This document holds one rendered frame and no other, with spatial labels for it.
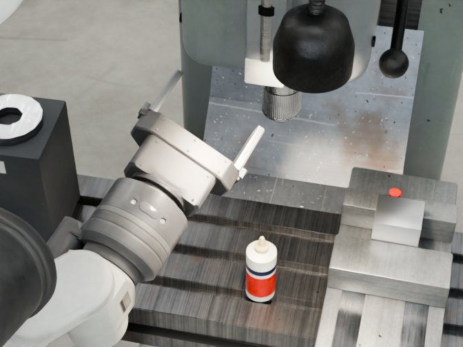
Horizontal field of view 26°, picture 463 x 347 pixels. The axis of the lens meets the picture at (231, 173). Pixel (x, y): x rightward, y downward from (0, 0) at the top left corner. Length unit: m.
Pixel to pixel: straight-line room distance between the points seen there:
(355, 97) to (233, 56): 0.56
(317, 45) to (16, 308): 0.33
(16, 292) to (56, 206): 0.67
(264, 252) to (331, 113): 0.37
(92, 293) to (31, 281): 0.20
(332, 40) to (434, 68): 0.76
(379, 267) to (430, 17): 0.45
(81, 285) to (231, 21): 0.30
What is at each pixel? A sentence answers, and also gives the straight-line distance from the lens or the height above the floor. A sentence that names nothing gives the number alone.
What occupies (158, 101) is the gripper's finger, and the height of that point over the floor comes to 1.30.
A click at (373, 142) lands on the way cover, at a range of 1.59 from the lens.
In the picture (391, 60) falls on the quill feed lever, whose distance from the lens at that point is 1.00.
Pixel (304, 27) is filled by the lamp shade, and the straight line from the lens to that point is 0.86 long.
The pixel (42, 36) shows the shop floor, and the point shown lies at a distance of 3.38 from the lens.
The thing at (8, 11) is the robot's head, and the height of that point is 1.59.
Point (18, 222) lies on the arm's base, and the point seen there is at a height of 1.44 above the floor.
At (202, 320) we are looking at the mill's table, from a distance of 1.34.
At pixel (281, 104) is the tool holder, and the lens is 1.17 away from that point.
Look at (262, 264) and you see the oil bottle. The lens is 1.30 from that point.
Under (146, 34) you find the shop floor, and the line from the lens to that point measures 3.35.
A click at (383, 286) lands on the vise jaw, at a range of 1.27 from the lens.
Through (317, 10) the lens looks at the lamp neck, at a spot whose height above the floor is 1.49.
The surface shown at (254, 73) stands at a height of 1.35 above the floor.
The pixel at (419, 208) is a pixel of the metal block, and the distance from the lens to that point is 1.30.
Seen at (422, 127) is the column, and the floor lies 0.88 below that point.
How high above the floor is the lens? 1.98
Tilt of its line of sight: 44 degrees down
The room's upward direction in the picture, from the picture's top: straight up
